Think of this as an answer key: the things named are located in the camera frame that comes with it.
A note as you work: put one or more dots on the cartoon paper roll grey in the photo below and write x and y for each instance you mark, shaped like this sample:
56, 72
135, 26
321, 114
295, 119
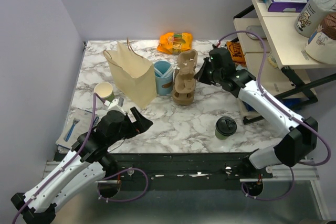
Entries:
312, 15

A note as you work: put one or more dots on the brown pulp cup carrier stack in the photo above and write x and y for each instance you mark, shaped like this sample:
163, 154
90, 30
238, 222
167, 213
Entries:
184, 89

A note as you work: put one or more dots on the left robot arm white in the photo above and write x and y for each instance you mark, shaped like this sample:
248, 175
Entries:
88, 161

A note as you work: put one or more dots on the beige paper bag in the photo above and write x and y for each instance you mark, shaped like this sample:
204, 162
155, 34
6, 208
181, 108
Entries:
133, 74

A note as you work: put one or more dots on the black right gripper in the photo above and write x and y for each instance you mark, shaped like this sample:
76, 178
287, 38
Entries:
200, 75

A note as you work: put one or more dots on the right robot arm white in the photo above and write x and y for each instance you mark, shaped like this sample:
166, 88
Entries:
297, 133

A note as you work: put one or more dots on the black plastic cup lid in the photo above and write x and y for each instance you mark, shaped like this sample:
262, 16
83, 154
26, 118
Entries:
226, 123

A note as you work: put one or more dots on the blue straw holder cup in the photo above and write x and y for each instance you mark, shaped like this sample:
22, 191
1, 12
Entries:
164, 77

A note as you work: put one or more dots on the grey computer mouse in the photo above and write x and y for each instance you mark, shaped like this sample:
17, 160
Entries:
255, 31

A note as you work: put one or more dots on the orange brown snack packet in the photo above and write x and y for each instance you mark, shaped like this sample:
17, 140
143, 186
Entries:
236, 53

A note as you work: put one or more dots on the cartoon paper roll brown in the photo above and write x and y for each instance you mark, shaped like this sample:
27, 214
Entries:
321, 45

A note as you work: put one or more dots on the purple tissue box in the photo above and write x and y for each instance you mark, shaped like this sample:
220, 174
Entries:
295, 6

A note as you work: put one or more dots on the orange snack bag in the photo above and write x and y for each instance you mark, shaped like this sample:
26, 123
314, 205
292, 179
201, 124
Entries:
175, 43

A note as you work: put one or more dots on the green paper cup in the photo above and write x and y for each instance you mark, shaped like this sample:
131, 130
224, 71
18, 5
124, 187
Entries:
222, 134
104, 92

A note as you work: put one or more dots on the razor blister pack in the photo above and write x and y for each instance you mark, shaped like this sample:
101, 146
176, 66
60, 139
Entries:
78, 124

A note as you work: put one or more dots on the blue snack bag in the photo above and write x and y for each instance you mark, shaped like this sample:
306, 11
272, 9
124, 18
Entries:
287, 102

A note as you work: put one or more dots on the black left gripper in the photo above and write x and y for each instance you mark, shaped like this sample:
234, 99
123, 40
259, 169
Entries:
140, 126

